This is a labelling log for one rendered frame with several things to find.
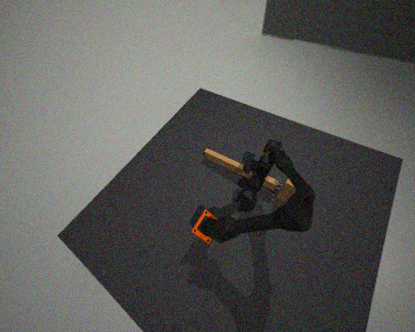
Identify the wooden post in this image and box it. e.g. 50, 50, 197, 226
276, 177, 296, 202

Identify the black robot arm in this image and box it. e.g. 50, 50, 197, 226
197, 139, 316, 243

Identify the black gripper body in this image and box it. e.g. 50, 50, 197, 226
247, 165, 271, 191

